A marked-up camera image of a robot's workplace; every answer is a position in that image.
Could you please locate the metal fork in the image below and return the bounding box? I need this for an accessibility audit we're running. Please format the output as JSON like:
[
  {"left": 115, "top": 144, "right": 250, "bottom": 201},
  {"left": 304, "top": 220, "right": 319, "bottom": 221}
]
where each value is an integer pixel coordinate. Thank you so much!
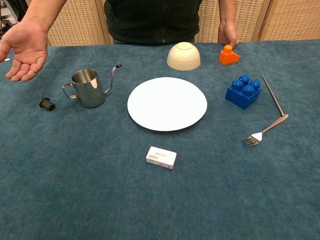
[{"left": 243, "top": 113, "right": 290, "bottom": 147}]

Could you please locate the small black plastic cap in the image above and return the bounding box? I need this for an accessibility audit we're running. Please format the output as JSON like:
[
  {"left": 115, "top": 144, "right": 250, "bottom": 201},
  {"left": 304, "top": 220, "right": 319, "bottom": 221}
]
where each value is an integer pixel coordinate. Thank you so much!
[{"left": 39, "top": 97, "right": 56, "bottom": 112}]

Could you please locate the person's black shirt torso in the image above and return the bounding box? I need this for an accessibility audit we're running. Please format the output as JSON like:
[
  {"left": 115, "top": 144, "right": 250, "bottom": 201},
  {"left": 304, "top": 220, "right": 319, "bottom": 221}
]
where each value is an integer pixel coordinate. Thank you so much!
[{"left": 103, "top": 0, "right": 203, "bottom": 46}]

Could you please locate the orange toy building block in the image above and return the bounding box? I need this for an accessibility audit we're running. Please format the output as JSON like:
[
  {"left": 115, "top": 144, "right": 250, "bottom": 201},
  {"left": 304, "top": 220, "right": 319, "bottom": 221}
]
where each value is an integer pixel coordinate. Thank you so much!
[{"left": 218, "top": 44, "right": 241, "bottom": 66}]

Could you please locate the cream upturned bowl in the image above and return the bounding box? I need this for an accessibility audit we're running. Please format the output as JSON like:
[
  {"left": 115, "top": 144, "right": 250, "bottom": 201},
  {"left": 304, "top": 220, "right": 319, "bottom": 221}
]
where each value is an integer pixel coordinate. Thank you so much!
[{"left": 166, "top": 41, "right": 202, "bottom": 71}]

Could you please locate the person's right forearm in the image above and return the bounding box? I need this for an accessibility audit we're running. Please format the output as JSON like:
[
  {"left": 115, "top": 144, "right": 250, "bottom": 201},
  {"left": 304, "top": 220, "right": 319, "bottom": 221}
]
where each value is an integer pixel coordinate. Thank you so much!
[{"left": 19, "top": 0, "right": 68, "bottom": 33}]

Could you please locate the person's left forearm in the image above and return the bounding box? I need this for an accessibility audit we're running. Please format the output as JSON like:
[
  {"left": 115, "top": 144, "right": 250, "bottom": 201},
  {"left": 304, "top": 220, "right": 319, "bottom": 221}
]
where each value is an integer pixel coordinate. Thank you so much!
[{"left": 218, "top": 0, "right": 238, "bottom": 25}]

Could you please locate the thin metal rod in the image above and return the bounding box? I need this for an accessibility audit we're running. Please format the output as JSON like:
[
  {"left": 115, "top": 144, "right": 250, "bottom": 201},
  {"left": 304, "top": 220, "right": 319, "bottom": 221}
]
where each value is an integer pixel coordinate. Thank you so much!
[{"left": 261, "top": 75, "right": 285, "bottom": 118}]

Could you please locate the person's left hand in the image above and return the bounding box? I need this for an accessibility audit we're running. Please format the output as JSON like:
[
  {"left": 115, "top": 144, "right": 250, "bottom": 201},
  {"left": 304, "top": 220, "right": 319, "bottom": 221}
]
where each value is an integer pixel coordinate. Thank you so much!
[{"left": 217, "top": 22, "right": 243, "bottom": 48}]

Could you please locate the blue four-stud building block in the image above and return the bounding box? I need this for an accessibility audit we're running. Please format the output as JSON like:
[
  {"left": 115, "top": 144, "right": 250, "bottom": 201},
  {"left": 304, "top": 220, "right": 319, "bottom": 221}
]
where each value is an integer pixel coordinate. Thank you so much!
[{"left": 224, "top": 75, "right": 262, "bottom": 110}]

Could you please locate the woven rattan screen panel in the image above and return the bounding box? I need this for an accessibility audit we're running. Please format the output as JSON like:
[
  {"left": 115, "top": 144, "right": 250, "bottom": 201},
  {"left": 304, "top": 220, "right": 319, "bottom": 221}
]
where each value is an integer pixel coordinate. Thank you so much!
[
  {"left": 258, "top": 0, "right": 320, "bottom": 42},
  {"left": 194, "top": 0, "right": 271, "bottom": 44},
  {"left": 24, "top": 0, "right": 114, "bottom": 47}
]

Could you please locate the blue-green tablecloth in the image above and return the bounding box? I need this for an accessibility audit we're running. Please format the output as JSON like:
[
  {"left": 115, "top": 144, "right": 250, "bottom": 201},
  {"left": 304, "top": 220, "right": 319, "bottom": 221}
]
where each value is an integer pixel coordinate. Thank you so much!
[{"left": 0, "top": 39, "right": 320, "bottom": 240}]

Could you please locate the person's right hand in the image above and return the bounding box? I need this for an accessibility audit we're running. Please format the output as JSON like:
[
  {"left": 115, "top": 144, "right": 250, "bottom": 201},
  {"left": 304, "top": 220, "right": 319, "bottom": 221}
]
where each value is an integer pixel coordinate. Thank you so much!
[{"left": 0, "top": 20, "right": 50, "bottom": 83}]

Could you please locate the steel gooseneck pour-over kettle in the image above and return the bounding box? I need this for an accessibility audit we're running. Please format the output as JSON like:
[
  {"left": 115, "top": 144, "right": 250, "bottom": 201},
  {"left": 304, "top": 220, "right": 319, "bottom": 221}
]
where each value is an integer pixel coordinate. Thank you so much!
[{"left": 62, "top": 64, "right": 123, "bottom": 109}]

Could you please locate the white round plate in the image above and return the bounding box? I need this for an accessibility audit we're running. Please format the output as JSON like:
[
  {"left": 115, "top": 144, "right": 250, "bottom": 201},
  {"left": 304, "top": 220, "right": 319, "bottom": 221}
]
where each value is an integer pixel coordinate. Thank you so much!
[{"left": 127, "top": 76, "right": 208, "bottom": 132}]

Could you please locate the white plastic block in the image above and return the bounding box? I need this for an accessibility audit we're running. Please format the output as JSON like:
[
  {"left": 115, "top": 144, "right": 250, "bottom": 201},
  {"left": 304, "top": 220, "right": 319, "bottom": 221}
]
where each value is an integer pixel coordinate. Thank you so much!
[{"left": 145, "top": 146, "right": 178, "bottom": 171}]

